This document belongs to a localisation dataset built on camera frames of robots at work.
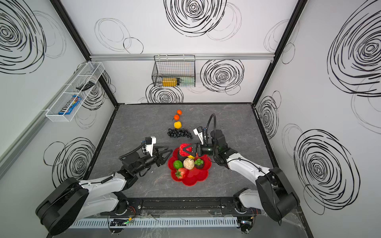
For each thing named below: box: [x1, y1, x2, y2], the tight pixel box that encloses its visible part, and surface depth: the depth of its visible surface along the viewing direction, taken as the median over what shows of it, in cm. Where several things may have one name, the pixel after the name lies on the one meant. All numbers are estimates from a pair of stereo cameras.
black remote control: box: [75, 80, 96, 92], surface depth 82 cm
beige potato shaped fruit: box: [183, 157, 195, 171], surface depth 84 cm
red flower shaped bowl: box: [167, 144, 212, 187], surface depth 84 cm
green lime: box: [173, 159, 184, 170], surface depth 85 cm
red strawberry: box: [174, 167, 187, 179], surface depth 81 cm
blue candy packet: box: [58, 95, 83, 116], surface depth 72 cm
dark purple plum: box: [194, 163, 204, 170], surface depth 85 cm
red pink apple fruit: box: [179, 142, 193, 157], surface depth 75 cm
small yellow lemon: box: [174, 120, 183, 130], surface depth 105 cm
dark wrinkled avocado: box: [177, 149, 188, 163], surface depth 88 cm
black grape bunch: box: [167, 128, 193, 140], surface depth 101 cm
